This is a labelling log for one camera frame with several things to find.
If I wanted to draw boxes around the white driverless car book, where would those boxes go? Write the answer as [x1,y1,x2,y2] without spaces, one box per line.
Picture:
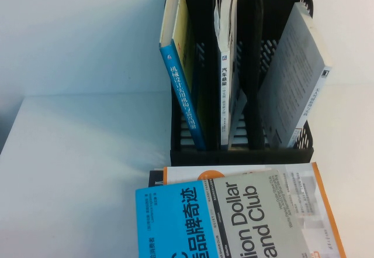
[256,2,334,150]

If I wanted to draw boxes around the blue spine yellow cover book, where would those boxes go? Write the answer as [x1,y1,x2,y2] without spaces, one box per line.
[158,0,210,151]

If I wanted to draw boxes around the white book with orange border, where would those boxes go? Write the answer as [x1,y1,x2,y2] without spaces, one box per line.
[162,161,347,258]

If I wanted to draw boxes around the blue grey Brand Club book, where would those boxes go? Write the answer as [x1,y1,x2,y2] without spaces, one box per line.
[134,168,308,258]

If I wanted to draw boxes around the dark cover book white lettering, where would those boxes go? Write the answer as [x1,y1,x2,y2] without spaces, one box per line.
[148,168,168,187]

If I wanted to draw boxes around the black plastic mesh book stand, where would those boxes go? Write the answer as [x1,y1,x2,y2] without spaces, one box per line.
[166,0,316,167]

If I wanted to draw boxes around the car suspension book white spine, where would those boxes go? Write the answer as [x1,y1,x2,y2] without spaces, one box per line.
[212,0,248,150]

